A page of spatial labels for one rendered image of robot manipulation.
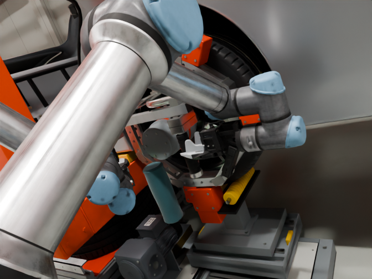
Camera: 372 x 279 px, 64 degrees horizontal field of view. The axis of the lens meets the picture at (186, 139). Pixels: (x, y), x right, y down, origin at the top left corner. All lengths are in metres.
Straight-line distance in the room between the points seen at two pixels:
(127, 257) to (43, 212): 1.12
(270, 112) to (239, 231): 0.90
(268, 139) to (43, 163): 0.57
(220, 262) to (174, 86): 1.09
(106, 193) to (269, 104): 0.42
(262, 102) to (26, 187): 0.56
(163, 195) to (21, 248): 0.97
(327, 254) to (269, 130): 0.91
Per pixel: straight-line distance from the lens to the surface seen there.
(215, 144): 0.83
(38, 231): 0.31
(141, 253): 1.37
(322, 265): 1.52
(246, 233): 1.51
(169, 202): 1.26
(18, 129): 0.70
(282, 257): 1.46
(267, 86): 0.72
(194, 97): 0.69
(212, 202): 1.28
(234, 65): 1.09
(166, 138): 1.04
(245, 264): 1.50
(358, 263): 1.63
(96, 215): 1.44
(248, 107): 0.76
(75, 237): 1.38
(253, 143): 0.79
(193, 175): 0.94
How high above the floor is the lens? 1.13
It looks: 16 degrees down
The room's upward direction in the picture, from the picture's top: 21 degrees counter-clockwise
